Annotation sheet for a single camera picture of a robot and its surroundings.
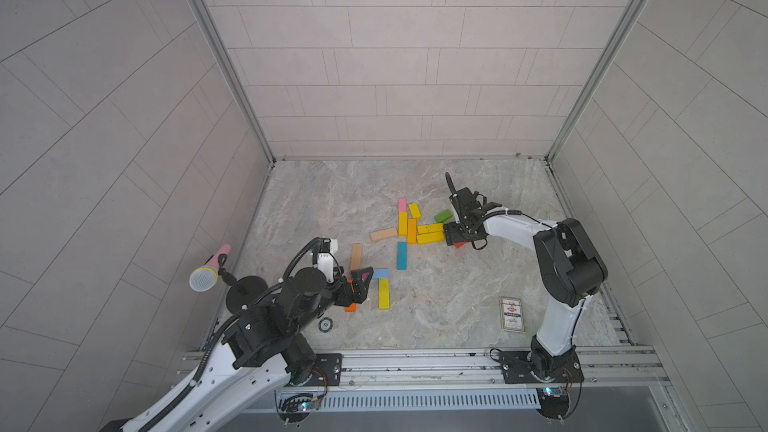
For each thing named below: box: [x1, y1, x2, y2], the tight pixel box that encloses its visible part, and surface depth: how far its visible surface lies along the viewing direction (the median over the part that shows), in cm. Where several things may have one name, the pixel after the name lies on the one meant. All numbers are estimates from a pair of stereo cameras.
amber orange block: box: [407, 219, 417, 245], surface depth 96 cm
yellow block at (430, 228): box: [417, 223, 444, 235], surface depth 98 cm
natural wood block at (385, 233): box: [370, 227, 398, 241], surface depth 96 cm
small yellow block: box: [408, 202, 422, 219], surface depth 102 cm
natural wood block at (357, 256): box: [351, 243, 363, 269], surface depth 92 cm
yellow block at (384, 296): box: [379, 278, 390, 310], surface depth 84 cm
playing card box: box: [499, 296, 525, 332], surface depth 80 cm
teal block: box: [396, 242, 407, 270], surface depth 93 cm
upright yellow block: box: [398, 211, 409, 237], surface depth 99 cm
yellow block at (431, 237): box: [416, 231, 445, 245], surface depth 96 cm
